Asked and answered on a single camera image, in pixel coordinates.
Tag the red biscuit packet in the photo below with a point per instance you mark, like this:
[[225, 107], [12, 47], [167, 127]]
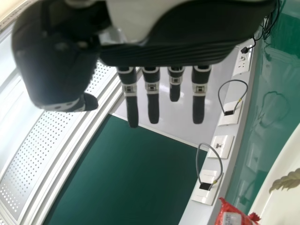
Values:
[[229, 213]]

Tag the plate with brown leaf pattern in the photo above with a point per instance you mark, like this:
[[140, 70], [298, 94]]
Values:
[[288, 201]]

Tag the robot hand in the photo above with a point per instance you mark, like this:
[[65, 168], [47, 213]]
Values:
[[187, 28]]

